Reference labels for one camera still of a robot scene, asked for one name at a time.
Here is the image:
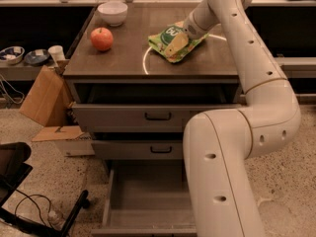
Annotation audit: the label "grey drawer cabinet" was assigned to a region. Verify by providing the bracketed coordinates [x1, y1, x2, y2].
[62, 2, 246, 163]

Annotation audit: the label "white cables at left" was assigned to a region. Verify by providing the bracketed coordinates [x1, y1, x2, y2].
[0, 73, 26, 106]

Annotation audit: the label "top grey drawer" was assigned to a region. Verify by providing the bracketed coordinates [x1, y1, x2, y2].
[73, 83, 241, 132]

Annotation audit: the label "white paper cup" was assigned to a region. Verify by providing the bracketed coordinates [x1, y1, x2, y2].
[48, 45, 65, 62]

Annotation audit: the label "black chair base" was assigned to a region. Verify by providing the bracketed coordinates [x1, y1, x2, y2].
[0, 141, 90, 237]

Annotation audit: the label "clear plastic bottle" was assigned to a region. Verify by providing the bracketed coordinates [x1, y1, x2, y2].
[47, 210, 64, 230]

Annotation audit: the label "grey drawer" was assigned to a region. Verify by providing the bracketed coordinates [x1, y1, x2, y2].
[92, 132, 183, 160]
[92, 160, 197, 237]
[73, 83, 241, 132]

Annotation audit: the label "green rice chip bag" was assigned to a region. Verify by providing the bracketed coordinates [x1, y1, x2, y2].
[148, 21, 207, 63]

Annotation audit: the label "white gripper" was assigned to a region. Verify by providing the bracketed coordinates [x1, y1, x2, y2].
[165, 0, 219, 57]

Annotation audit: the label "black cable on floor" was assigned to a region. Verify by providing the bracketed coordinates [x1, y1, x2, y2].
[13, 189, 53, 227]

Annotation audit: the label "dark blue bowl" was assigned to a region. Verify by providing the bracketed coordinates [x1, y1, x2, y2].
[24, 49, 50, 66]

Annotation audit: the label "white cardboard box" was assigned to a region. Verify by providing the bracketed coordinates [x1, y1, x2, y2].
[32, 125, 95, 157]

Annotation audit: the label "bottom grey drawer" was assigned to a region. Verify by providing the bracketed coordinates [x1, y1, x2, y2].
[92, 160, 197, 237]

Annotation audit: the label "brown cardboard box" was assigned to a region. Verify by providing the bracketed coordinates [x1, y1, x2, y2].
[20, 65, 73, 126]

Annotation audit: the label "white ceramic bowl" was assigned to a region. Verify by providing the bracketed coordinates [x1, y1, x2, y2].
[97, 1, 128, 27]

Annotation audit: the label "red apple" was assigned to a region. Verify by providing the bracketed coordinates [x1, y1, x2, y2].
[90, 28, 114, 51]

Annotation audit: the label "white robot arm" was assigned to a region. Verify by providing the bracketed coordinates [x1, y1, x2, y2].
[183, 0, 301, 237]

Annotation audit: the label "blue patterned bowl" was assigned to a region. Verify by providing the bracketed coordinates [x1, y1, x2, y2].
[0, 46, 25, 65]

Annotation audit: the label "middle grey drawer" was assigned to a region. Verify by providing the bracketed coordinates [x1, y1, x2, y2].
[92, 132, 183, 160]

